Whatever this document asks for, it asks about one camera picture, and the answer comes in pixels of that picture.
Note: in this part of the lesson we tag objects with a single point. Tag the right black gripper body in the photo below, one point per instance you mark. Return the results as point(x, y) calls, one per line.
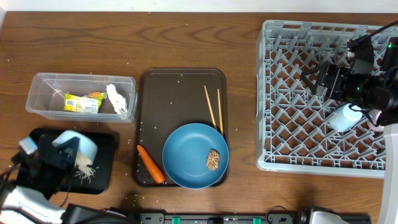
point(337, 85)

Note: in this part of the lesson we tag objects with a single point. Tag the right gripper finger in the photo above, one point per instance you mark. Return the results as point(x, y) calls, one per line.
point(312, 83)
point(313, 70)

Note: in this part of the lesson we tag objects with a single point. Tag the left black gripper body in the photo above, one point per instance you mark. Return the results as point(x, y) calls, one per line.
point(53, 156)

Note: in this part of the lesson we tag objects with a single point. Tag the light blue bowl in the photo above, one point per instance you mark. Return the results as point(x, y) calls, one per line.
point(87, 149)

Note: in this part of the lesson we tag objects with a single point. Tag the light blue cup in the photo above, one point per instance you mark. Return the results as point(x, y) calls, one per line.
point(345, 117)

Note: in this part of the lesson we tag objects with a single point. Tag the yellow green snack wrapper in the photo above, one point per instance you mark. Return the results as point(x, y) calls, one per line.
point(84, 104)

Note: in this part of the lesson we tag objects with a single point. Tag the white napkin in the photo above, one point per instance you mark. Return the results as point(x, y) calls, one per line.
point(118, 101)

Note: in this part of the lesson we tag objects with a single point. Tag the dark blue plate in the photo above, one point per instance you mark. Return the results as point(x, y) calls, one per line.
point(185, 153)

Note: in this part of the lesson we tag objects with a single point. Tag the pink cup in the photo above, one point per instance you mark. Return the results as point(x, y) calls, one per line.
point(373, 124)

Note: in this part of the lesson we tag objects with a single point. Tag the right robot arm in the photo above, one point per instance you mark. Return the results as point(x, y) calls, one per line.
point(356, 85)

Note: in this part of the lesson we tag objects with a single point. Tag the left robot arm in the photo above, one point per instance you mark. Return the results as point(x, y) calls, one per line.
point(24, 205)

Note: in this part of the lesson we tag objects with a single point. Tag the black waste tray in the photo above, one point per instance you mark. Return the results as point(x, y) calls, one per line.
point(102, 164)

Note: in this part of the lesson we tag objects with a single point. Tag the grey dishwasher rack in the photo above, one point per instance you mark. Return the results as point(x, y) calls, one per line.
point(293, 133)

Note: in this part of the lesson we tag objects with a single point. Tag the white rice pile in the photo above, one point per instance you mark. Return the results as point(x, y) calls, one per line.
point(84, 171)

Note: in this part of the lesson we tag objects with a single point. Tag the clear plastic bin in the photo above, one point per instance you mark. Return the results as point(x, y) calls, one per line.
point(48, 90)

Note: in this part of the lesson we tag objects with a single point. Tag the right wooden chopstick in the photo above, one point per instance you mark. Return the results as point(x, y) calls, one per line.
point(220, 112)

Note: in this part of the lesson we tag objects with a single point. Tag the wooden chopstick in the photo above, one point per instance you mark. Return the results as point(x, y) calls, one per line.
point(220, 112)
point(210, 107)

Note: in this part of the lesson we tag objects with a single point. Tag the orange carrot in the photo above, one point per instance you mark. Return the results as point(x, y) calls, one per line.
point(151, 166)

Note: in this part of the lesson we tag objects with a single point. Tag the left wooden chopstick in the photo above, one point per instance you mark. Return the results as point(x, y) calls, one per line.
point(210, 107)

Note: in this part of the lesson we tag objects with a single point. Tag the brown serving tray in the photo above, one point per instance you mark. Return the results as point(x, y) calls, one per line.
point(169, 98)

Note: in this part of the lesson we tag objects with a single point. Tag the brown food clump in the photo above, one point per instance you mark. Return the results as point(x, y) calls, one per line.
point(213, 160)

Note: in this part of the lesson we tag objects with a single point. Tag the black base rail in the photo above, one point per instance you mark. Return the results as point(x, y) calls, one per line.
point(160, 218)

